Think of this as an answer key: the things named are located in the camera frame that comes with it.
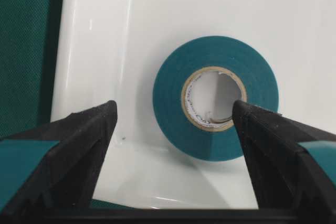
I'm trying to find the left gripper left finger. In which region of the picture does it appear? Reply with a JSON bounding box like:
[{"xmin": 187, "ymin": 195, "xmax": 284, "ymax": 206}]
[{"xmin": 1, "ymin": 101, "xmax": 118, "ymax": 223}]

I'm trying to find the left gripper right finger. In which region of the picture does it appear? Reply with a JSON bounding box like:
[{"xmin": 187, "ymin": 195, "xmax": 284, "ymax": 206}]
[{"xmin": 232, "ymin": 101, "xmax": 335, "ymax": 223}]

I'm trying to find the green tape roll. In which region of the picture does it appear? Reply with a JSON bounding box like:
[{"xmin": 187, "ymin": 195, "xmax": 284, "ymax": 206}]
[{"xmin": 152, "ymin": 36, "xmax": 279, "ymax": 162}]

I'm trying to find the white plastic tray case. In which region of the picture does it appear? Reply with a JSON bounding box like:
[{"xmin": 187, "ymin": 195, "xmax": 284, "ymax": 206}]
[{"xmin": 51, "ymin": 0, "xmax": 335, "ymax": 209}]

